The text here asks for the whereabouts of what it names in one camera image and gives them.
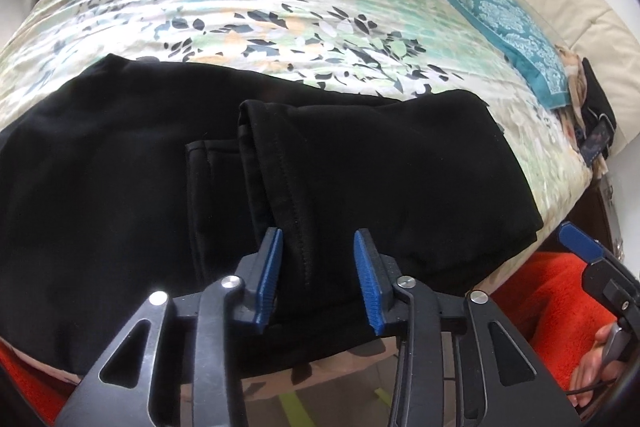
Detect black bag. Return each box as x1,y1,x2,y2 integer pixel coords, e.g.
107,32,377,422
575,57,618,168

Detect person's right hand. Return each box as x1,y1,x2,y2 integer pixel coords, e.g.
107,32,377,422
569,322,633,409

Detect brown nightstand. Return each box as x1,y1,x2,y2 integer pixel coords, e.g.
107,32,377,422
584,172,627,259

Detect tan patterned cloth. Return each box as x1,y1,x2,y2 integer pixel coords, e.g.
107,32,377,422
554,46,588,142

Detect orange fleece cloth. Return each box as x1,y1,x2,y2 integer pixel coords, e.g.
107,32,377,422
0,251,618,425

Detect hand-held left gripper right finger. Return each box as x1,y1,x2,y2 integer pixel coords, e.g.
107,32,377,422
353,229,583,427

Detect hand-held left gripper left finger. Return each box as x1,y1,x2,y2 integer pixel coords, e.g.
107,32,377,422
55,227,284,427

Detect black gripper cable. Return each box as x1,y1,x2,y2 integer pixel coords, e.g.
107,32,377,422
564,376,622,397

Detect teal patterned pillow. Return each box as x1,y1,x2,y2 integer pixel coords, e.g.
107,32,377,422
407,0,576,110

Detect yellow-green floor tape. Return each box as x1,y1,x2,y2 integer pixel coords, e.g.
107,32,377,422
277,392,314,427

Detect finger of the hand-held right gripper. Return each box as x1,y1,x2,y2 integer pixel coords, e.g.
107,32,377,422
557,222,640,328

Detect black pants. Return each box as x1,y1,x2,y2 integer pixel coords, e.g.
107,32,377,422
0,53,545,375

